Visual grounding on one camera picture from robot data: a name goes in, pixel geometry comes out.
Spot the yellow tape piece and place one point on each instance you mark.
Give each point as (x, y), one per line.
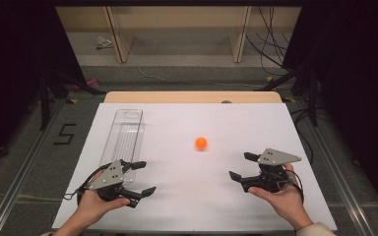
(289, 99)
(269, 79)
(73, 101)

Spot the wooden table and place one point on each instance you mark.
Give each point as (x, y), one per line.
(177, 97)

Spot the white board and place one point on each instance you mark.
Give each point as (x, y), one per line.
(190, 183)

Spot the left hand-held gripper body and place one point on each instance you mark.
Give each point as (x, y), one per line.
(110, 177)

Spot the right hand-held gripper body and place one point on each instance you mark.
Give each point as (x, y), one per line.
(275, 157)

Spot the metal floor rail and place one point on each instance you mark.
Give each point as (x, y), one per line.
(338, 170)
(16, 183)

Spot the wooden shelf unit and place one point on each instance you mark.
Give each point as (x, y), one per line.
(177, 19)

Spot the pink object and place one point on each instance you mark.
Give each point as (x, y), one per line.
(90, 83)

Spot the crumpled grey paper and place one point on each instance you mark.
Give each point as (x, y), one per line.
(104, 42)

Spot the orange ball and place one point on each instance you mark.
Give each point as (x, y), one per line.
(201, 143)

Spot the black curtain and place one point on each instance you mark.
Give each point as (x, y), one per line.
(13, 65)
(357, 82)

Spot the clear plastic tray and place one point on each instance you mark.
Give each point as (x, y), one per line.
(124, 137)

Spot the person's right hand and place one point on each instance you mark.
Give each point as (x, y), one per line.
(287, 203)

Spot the person's left hand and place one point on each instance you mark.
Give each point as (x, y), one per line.
(93, 206)

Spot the black stand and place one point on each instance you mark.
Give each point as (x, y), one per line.
(45, 105)
(313, 98)

